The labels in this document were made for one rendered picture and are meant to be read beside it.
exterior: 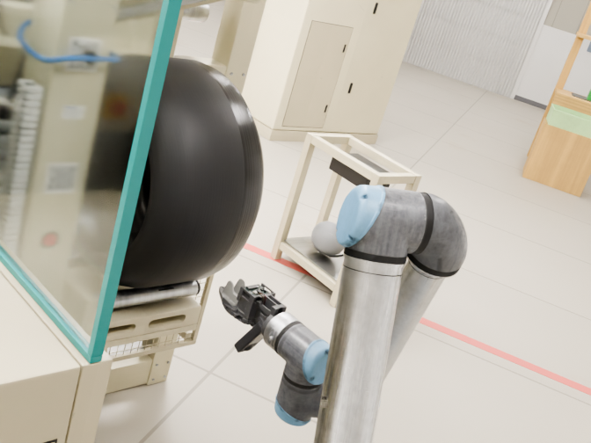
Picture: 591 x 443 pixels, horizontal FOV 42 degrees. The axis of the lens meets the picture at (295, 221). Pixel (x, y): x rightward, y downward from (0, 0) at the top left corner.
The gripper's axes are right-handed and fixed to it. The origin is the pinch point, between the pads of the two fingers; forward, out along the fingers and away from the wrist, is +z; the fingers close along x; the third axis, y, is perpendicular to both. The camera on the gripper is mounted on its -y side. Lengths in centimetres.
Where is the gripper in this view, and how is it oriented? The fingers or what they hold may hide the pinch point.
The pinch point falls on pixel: (222, 292)
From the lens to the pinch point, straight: 196.1
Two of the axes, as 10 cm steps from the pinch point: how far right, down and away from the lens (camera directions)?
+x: -7.1, 0.7, -7.1
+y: 2.7, -8.9, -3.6
